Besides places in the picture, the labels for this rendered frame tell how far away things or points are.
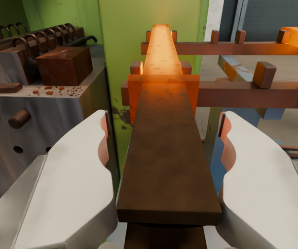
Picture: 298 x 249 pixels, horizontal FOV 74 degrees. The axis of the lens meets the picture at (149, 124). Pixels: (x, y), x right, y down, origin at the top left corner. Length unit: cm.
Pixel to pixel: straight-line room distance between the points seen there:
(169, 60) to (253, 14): 624
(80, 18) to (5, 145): 59
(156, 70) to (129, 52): 43
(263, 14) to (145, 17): 596
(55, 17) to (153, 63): 85
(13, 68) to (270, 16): 626
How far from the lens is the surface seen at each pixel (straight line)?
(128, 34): 58
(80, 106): 46
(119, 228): 38
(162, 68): 17
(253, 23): 645
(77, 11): 98
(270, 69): 21
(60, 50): 58
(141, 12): 57
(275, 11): 651
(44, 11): 104
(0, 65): 58
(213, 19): 570
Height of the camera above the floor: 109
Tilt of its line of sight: 33 degrees down
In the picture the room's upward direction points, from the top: 1 degrees counter-clockwise
